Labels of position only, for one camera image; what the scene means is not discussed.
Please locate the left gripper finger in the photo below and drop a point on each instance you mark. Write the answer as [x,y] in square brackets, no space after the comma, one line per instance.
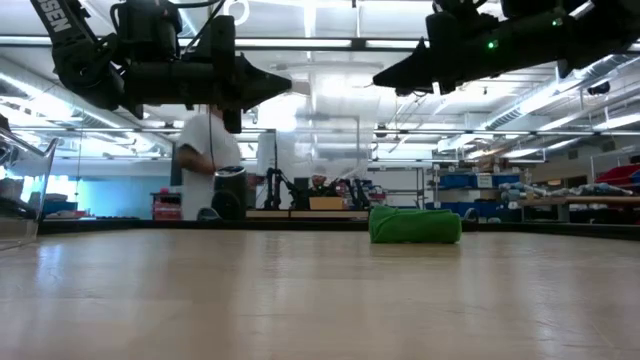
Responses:
[260,92]
[260,75]

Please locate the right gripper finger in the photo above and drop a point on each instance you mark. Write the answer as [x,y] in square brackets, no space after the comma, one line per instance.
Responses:
[412,61]
[412,81]

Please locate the green elastic bandage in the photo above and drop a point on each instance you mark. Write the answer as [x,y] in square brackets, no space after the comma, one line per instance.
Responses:
[415,225]

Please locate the black background robot arm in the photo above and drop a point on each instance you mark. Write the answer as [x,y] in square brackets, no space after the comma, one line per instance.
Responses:
[357,195]
[277,190]

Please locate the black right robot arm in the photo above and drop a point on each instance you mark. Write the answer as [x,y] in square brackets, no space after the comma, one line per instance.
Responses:
[550,45]

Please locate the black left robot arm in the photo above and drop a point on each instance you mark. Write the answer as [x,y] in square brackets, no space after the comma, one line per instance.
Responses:
[75,50]

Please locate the black monitor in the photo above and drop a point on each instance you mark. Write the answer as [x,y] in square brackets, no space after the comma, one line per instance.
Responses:
[175,172]

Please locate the blue storage bin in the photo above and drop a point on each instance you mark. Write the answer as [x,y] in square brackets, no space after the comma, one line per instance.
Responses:
[460,181]
[450,210]

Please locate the red drawer unit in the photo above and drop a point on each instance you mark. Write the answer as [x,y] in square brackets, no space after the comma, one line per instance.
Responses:
[166,207]

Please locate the wooden background table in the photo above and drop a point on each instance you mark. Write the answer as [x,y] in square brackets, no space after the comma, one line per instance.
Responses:
[300,214]

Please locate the cardboard box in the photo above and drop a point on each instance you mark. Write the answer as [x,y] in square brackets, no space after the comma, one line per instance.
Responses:
[326,203]

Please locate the clear plastic container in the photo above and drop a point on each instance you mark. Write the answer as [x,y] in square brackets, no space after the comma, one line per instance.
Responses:
[25,160]

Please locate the wooden workbench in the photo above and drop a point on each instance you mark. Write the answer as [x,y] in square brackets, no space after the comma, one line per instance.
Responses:
[580,201]

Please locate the red storage bin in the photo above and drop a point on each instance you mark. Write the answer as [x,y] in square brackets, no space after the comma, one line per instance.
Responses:
[620,176]

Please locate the black tubular rig frame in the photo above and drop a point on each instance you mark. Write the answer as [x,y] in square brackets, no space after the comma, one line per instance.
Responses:
[275,150]

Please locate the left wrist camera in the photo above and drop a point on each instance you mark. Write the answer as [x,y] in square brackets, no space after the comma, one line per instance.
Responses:
[147,27]

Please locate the black aluminium table frame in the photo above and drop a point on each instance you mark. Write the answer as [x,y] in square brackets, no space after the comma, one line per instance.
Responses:
[300,226]

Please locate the black ceiling camera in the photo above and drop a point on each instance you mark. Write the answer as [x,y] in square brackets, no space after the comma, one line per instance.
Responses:
[599,88]

